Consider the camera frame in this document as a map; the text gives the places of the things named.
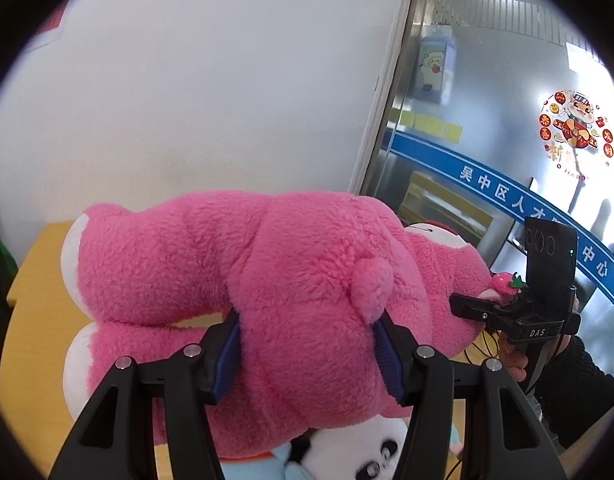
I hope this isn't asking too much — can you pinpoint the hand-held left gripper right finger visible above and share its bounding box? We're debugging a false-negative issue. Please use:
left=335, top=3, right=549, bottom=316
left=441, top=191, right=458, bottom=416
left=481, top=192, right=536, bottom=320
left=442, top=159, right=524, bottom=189
left=372, top=317, right=570, bottom=480

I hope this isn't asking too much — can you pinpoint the panda plush toy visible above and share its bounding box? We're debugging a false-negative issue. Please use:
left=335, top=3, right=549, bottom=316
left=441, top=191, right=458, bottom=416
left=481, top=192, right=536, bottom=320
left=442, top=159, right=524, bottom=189
left=284, top=417, right=413, bottom=480

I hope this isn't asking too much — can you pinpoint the red festive window sticker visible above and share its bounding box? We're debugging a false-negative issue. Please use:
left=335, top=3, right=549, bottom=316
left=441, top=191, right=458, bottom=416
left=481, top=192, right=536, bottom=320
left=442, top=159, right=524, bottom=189
left=540, top=87, right=614, bottom=177

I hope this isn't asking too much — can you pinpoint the grey metal door frame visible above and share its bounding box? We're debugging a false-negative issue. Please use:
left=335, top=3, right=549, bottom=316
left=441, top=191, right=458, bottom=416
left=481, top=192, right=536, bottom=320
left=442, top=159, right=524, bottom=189
left=347, top=0, right=430, bottom=197

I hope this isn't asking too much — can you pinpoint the person's right hand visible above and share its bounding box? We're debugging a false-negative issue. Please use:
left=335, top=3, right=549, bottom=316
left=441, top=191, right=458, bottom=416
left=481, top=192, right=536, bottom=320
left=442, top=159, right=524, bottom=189
left=497, top=332, right=532, bottom=387

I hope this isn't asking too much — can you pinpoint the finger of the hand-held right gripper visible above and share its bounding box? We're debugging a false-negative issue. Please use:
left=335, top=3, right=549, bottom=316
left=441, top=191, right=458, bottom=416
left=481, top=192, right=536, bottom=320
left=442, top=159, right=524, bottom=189
left=449, top=292, right=519, bottom=322

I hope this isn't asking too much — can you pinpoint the blue milk carton sticker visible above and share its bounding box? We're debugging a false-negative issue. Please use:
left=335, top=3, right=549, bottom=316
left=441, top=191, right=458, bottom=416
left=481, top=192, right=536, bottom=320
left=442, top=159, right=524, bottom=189
left=417, top=27, right=461, bottom=107

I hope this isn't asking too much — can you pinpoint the yellow cabinet behind glass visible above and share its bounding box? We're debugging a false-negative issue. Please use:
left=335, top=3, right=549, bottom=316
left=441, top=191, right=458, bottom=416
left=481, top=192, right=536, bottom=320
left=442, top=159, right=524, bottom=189
left=401, top=170, right=494, bottom=233

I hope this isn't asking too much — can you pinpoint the light blue plush toy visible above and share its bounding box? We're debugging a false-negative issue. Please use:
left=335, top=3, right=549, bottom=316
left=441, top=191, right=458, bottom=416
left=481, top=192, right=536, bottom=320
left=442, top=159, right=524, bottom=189
left=219, top=440, right=308, bottom=480

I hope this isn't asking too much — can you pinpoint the pink plush bear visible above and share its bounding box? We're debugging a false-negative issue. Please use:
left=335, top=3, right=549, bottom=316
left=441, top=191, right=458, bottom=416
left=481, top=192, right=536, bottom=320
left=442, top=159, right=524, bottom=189
left=61, top=190, right=525, bottom=461

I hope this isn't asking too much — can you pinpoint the red wall notice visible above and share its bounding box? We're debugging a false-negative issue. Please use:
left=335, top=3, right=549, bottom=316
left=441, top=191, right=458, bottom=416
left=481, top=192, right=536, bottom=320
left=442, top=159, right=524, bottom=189
left=36, top=0, right=72, bottom=52

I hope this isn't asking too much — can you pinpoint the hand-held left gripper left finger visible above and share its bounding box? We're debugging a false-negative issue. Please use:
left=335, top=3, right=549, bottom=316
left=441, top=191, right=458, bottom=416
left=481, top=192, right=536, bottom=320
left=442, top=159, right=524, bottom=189
left=47, top=310, right=243, bottom=480

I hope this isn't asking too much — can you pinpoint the blue window banner strip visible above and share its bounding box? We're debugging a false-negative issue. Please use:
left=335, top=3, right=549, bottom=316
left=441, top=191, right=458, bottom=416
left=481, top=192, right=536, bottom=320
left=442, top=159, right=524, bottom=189
left=387, top=130, right=614, bottom=311

